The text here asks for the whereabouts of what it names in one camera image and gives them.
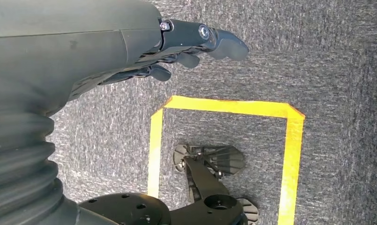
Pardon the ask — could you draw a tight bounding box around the yellow floor tape square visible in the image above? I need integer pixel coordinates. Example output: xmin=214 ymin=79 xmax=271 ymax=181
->
xmin=147 ymin=95 xmax=306 ymax=225

